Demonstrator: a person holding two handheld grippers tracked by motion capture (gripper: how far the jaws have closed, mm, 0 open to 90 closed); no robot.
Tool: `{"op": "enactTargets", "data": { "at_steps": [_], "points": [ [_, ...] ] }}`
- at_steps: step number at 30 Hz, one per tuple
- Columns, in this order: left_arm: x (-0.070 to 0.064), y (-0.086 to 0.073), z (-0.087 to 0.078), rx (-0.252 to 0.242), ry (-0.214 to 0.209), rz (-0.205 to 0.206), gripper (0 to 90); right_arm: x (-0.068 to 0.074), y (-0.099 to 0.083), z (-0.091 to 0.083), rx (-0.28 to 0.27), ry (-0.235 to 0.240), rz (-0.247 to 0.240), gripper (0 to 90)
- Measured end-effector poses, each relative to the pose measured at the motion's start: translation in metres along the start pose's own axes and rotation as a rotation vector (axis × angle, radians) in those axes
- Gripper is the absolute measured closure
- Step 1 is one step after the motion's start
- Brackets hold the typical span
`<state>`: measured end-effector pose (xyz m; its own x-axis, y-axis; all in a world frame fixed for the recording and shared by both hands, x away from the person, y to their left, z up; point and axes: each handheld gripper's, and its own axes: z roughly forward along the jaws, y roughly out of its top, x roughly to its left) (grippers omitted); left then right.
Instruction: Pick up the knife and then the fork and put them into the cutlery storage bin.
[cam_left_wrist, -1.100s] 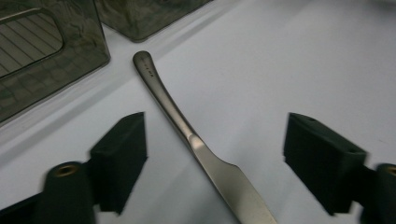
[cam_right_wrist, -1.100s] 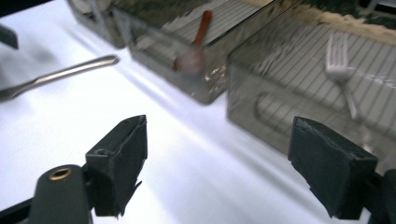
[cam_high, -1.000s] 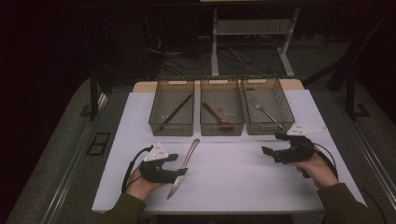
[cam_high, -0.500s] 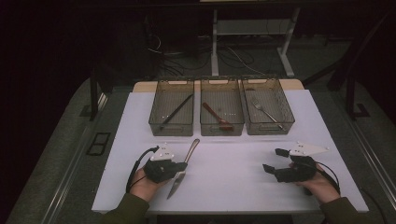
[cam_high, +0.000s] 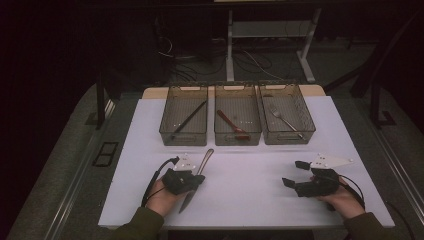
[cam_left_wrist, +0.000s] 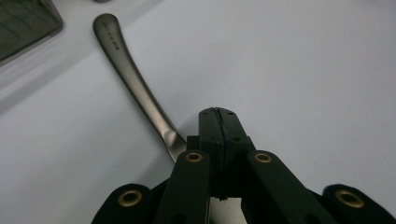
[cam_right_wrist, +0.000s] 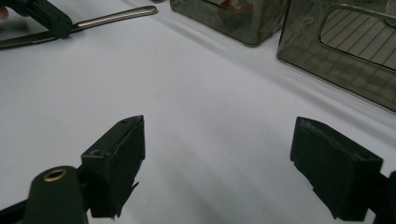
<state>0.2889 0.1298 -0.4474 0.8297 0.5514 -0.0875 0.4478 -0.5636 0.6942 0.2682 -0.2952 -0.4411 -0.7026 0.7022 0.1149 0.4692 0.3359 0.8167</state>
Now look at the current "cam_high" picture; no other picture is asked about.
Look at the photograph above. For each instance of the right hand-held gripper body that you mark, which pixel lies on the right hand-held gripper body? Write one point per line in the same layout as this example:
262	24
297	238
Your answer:
320	185

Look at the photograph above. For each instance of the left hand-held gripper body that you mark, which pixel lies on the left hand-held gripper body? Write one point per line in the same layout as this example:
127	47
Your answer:
178	181

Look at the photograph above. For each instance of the steel table knife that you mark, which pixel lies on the steel table knife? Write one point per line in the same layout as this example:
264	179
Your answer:
205	160

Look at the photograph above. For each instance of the steel fork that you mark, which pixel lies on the steel fork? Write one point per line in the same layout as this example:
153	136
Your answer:
283	120

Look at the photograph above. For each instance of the smoky transparent plastic bin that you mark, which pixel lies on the smoky transparent plastic bin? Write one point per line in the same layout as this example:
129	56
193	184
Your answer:
183	113
290	106
237	110

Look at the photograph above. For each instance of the brown wooden spoon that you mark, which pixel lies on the brown wooden spoon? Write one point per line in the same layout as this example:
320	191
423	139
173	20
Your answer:
241	135

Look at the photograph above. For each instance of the black chopstick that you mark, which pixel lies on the black chopstick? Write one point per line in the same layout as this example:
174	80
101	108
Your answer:
188	120

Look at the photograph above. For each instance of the person's left hand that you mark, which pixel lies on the person's left hand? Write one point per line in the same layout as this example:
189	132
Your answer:
161	200

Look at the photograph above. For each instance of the person's right hand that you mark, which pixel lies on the person's right hand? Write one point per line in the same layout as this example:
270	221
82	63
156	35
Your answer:
343	201

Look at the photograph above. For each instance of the white table sheet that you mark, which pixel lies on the white table sheet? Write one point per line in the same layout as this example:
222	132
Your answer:
246	186

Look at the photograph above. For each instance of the dark metal stand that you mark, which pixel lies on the dark metal stand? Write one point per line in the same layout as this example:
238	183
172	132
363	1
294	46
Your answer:
376	103
100	100

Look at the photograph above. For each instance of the white metal table frame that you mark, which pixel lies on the white metal table frame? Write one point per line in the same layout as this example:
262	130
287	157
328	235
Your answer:
273	30

